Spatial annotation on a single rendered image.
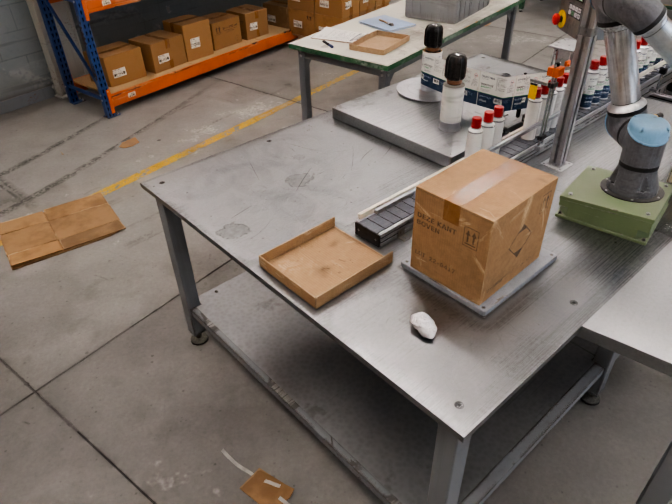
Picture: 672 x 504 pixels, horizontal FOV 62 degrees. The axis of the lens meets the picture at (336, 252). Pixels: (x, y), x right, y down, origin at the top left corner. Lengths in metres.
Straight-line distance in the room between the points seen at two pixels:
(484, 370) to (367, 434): 0.71
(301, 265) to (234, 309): 0.85
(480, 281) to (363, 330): 0.33
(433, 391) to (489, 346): 0.21
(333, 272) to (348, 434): 0.63
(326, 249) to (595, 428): 1.31
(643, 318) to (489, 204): 0.52
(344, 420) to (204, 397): 0.68
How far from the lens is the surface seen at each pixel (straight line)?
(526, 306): 1.60
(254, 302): 2.49
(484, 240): 1.42
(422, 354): 1.42
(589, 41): 2.12
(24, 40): 5.64
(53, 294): 3.22
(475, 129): 1.99
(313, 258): 1.69
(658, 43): 1.89
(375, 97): 2.67
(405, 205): 1.85
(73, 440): 2.51
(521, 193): 1.50
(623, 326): 1.63
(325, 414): 2.06
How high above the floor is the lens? 1.87
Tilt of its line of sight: 37 degrees down
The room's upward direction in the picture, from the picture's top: 2 degrees counter-clockwise
